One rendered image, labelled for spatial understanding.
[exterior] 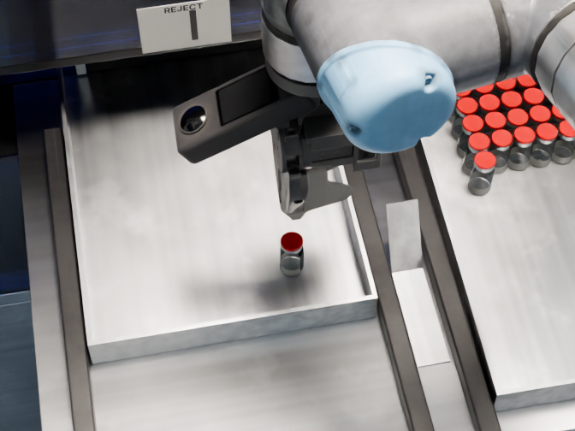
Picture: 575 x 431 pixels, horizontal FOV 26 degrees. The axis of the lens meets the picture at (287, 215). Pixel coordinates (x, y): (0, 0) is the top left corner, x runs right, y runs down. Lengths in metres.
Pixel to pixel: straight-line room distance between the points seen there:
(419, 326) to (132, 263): 0.28
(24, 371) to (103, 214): 0.51
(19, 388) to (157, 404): 0.63
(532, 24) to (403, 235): 0.41
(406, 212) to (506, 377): 0.17
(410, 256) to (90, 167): 0.33
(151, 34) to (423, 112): 0.46
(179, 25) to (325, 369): 0.34
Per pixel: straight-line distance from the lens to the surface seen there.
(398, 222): 1.15
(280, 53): 0.89
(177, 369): 1.13
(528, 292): 1.18
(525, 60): 0.80
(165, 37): 1.18
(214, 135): 0.96
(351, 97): 0.75
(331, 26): 0.78
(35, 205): 1.24
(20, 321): 1.58
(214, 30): 1.18
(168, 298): 1.16
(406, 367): 1.11
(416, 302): 1.16
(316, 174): 1.02
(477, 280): 1.18
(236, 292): 1.16
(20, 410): 1.79
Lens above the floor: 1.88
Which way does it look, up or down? 56 degrees down
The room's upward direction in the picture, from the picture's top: straight up
